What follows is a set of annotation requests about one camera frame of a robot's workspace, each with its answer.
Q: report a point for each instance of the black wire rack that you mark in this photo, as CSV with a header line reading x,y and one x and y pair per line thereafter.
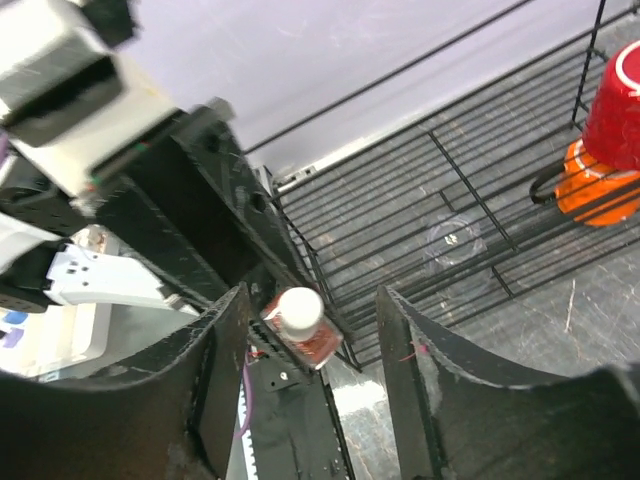
x,y
548,290

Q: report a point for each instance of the orange mug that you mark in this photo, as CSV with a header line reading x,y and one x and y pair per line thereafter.
x,y
587,190

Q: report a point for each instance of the glitter nail polish bottle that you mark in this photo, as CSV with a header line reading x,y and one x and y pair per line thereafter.
x,y
315,352

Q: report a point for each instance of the white nail polish cap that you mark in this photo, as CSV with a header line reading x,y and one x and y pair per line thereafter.
x,y
300,312

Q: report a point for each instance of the clear glass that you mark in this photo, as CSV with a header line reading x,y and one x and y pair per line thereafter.
x,y
452,241

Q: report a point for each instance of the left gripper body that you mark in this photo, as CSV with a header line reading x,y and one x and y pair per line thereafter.
x,y
181,169

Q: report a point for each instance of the aluminium cable rail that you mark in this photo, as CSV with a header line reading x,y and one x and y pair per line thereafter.
x,y
243,434

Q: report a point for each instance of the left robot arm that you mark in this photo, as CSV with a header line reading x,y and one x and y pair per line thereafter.
x,y
52,254

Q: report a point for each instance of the red cup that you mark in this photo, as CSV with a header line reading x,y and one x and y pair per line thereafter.
x,y
611,132

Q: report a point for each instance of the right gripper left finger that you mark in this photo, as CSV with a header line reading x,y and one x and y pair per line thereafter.
x,y
167,412

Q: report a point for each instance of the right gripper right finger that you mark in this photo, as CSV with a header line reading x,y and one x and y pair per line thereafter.
x,y
461,412

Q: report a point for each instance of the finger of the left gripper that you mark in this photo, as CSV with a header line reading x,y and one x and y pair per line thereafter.
x,y
264,239
185,229

